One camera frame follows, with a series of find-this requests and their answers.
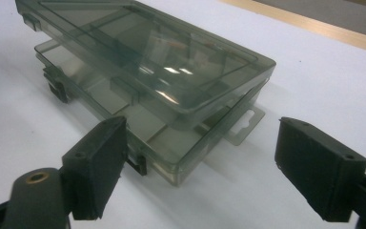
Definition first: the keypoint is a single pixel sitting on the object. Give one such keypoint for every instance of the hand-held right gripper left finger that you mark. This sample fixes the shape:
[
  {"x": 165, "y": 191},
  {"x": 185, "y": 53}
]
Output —
[{"x": 95, "y": 165}]

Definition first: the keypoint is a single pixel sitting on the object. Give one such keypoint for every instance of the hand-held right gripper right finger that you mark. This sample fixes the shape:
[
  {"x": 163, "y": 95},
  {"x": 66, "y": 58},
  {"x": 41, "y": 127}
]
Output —
[{"x": 317, "y": 171}]

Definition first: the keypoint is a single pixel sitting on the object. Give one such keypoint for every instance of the grey translucent compartment box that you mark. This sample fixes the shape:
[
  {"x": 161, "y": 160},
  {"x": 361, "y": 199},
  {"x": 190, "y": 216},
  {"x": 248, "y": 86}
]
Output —
[{"x": 158, "y": 63}]

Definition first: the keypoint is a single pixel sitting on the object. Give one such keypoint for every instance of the white table cover sheet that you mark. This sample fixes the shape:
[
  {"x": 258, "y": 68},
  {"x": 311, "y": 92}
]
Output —
[{"x": 314, "y": 89}]

